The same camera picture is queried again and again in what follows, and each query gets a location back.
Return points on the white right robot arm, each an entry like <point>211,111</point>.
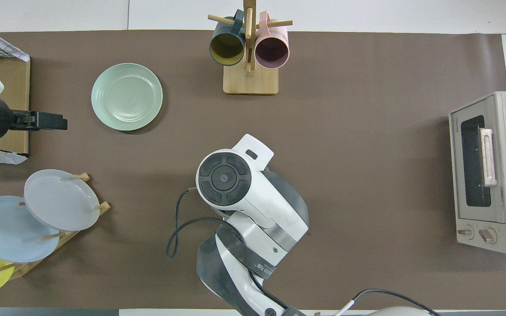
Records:
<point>253,206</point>

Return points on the mint green plate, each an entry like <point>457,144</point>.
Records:
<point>125,96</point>

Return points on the wooden plate rack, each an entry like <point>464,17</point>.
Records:
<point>29,267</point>

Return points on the wooden mug tree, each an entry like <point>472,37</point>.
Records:
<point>251,83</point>

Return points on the pink ribbed mug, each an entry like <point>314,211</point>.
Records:
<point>272,52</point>

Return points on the dark teal mug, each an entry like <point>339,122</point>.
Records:
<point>226,46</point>

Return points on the brown table mat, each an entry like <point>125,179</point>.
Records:
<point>367,131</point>

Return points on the grey plate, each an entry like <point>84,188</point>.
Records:
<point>59,199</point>

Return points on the light blue plate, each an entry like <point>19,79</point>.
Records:
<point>7,232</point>

